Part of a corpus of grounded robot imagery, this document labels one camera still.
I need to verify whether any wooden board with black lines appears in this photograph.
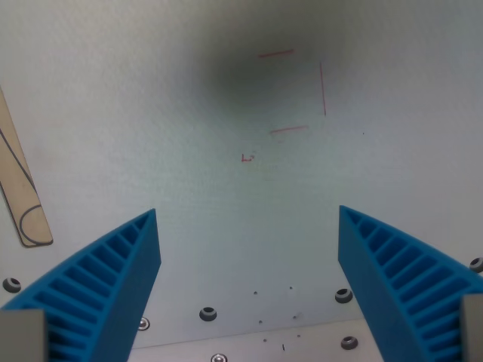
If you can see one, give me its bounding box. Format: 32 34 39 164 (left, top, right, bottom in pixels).
0 83 54 249

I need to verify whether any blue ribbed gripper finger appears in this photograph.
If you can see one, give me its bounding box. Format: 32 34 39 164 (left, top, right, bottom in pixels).
0 207 162 362
337 204 483 362

